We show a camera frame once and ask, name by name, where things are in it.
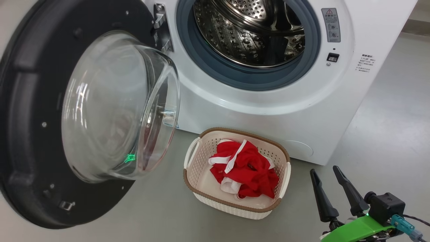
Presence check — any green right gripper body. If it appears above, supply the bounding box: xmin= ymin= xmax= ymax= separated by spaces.
xmin=321 ymin=212 xmax=397 ymax=242

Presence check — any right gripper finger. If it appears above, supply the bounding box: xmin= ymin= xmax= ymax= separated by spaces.
xmin=309 ymin=169 xmax=340 ymax=223
xmin=333 ymin=165 xmax=369 ymax=216

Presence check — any red and white garment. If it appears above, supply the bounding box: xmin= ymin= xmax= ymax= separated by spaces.
xmin=208 ymin=139 xmax=280 ymax=199

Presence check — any black glass washing machine door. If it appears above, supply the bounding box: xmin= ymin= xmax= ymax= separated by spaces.
xmin=0 ymin=0 xmax=181 ymax=230

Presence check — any cream laundry basket brown rim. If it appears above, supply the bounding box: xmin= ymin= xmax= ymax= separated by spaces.
xmin=183 ymin=127 xmax=291 ymax=220

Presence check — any white washing machine body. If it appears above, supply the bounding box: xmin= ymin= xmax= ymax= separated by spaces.
xmin=141 ymin=0 xmax=419 ymax=166

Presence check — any grey rubber door gasket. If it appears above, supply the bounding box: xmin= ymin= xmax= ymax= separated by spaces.
xmin=176 ymin=0 xmax=321 ymax=91

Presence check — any metal door hinge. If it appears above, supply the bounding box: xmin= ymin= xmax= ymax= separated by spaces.
xmin=153 ymin=3 xmax=174 ymax=53

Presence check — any round white filter cover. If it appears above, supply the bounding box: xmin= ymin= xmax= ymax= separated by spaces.
xmin=282 ymin=140 xmax=314 ymax=157

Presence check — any grey warning sticker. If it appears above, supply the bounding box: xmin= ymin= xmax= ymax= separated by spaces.
xmin=321 ymin=8 xmax=341 ymax=43

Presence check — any stainless steel washer drum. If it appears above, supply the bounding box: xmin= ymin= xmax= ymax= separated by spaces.
xmin=194 ymin=0 xmax=306 ymax=68

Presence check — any teal right camera cable plug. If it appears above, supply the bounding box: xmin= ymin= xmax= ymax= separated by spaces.
xmin=390 ymin=214 xmax=424 ymax=242

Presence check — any thin black camera cable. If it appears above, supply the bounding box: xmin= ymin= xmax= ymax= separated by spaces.
xmin=402 ymin=214 xmax=430 ymax=227

